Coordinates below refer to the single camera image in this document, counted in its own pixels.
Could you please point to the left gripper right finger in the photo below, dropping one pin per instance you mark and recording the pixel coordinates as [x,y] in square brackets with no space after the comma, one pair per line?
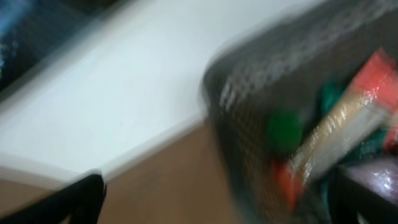
[348,198]

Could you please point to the red spaghetti packet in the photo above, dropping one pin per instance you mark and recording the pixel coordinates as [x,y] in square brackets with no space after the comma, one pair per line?
[376,78]

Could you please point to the green lid jar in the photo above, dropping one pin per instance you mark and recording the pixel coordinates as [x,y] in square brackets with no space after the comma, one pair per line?
[284,131]

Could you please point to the grey plastic basket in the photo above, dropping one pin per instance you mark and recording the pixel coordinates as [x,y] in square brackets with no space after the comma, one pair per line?
[286,66]

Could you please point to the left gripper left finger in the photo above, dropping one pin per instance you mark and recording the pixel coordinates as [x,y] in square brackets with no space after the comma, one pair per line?
[81,202]

